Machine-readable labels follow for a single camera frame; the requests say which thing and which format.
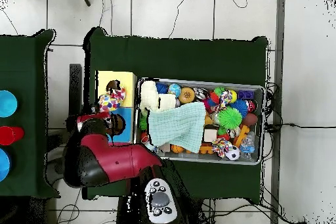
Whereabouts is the burger squeeze toy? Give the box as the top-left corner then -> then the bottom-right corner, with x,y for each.
178,86 -> 196,104

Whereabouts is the small brown football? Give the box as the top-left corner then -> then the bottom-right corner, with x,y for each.
242,112 -> 259,127

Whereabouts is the black power cable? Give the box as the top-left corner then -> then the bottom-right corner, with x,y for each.
263,122 -> 336,133

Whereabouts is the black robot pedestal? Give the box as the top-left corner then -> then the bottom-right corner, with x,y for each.
187,198 -> 211,224

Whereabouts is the shallow clear mesh bin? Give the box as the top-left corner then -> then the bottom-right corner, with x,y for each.
132,77 -> 266,166

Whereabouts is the lime green spiky ball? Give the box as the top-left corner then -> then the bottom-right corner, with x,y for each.
217,106 -> 243,131

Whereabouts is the red plastic cup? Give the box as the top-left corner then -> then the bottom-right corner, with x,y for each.
0,125 -> 25,146

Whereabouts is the orange bone toy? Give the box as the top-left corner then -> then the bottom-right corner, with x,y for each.
233,124 -> 251,148

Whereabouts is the wooden box with three holes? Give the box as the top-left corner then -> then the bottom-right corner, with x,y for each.
93,70 -> 138,147

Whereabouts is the mint green waffle cloth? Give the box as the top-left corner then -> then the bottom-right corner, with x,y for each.
148,101 -> 207,154

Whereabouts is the small soccer ball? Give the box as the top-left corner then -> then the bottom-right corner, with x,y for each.
224,145 -> 242,161

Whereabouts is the blue spiky ball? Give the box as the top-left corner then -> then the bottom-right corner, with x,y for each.
230,99 -> 249,118

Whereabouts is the grey round stand base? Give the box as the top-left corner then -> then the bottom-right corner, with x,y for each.
45,156 -> 66,185

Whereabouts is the colourful polka dot cloth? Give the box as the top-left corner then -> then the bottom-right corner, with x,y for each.
98,87 -> 127,113

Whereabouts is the blue plastic cup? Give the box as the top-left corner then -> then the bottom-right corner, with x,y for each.
0,148 -> 12,183
0,90 -> 18,118

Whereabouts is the globe print ball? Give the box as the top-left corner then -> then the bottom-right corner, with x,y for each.
167,83 -> 182,98

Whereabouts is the black upright panel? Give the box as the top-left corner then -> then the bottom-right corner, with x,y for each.
68,63 -> 83,117

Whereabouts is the dark green table cloth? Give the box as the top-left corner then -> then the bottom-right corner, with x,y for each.
0,28 -> 61,199
82,26 -> 270,205

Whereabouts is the multicolour rope toy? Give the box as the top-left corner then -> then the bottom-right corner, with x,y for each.
217,89 -> 233,110

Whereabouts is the cream waffle cloth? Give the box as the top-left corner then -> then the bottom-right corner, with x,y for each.
138,79 -> 177,116

